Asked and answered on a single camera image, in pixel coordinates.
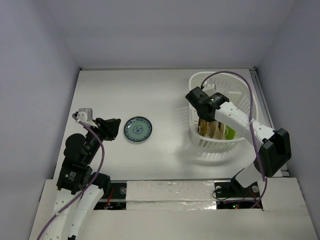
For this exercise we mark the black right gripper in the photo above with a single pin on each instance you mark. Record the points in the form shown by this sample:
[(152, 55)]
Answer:
[(206, 116)]

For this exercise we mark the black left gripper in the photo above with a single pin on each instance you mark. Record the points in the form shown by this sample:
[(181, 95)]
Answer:
[(109, 127)]

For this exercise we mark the yellow plate with brown rim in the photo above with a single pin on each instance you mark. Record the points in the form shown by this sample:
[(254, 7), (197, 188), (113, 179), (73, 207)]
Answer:
[(202, 127)]

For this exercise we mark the teal blue patterned plate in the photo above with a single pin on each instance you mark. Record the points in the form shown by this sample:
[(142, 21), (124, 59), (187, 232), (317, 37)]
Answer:
[(137, 129)]

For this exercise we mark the cream plate with black characters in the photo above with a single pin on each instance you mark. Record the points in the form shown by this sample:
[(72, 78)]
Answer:
[(213, 129)]

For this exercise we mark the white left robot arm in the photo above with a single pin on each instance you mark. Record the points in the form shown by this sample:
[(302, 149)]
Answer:
[(79, 188)]

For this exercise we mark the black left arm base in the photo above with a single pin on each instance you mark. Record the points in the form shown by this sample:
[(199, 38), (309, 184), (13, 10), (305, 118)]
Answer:
[(115, 199)]

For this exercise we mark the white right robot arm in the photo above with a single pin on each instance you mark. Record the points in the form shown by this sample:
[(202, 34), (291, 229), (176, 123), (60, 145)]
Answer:
[(272, 147)]

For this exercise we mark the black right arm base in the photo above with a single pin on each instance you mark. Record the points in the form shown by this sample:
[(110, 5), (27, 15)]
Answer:
[(225, 190)]

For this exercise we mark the white plastic dish rack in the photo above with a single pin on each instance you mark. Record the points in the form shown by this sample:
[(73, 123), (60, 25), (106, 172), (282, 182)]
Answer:
[(233, 88)]

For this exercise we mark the cream plate with black mark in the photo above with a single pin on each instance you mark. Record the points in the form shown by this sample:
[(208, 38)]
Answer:
[(222, 131)]

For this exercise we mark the lime green plate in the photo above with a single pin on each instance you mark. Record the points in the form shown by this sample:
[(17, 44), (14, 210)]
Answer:
[(230, 133)]

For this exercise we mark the white foam front board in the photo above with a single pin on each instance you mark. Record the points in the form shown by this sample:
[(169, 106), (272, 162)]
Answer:
[(284, 216)]

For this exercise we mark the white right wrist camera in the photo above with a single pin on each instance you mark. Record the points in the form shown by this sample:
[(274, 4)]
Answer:
[(209, 89)]

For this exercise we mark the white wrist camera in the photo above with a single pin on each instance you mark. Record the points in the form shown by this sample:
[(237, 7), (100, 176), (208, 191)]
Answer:
[(84, 115), (209, 89)]

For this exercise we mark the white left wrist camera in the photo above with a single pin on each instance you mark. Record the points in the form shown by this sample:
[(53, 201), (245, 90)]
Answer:
[(84, 115)]

